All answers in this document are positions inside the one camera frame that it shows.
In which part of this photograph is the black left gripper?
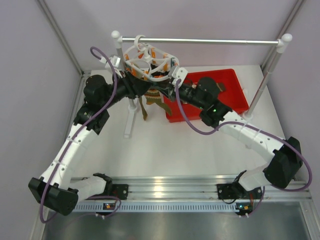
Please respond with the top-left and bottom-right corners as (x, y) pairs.
(100, 69), (154, 109)

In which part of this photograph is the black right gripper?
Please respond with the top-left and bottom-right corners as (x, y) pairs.
(154, 78), (207, 111)

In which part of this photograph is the black white striped sock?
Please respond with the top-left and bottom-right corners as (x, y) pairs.
(149, 71), (169, 82)

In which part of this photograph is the white round clip hanger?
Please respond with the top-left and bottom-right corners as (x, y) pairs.
(123, 35), (179, 82)

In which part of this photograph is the olive green striped sock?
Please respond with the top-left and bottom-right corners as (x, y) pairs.
(138, 97), (148, 121)

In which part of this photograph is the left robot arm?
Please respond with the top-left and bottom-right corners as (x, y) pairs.
(28, 72), (152, 216)

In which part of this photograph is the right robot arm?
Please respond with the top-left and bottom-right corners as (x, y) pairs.
(158, 77), (303, 199)

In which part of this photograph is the brown beige striped sock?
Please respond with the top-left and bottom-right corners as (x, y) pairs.
(216, 82), (226, 92)

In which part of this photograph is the red plastic tray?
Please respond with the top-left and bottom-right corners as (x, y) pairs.
(163, 68), (249, 123)

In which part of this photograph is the white metal drying rack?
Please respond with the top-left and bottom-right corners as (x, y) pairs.
(111, 30), (293, 139)

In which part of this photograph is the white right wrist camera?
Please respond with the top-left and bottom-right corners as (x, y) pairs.
(168, 65), (188, 85)

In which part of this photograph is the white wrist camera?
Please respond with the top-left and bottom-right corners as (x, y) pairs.
(168, 65), (188, 85)
(99, 55), (121, 69)

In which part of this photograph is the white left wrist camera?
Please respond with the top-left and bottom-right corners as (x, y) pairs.
(99, 55), (121, 69)

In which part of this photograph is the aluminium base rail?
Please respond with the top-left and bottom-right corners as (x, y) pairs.
(64, 175), (312, 217)

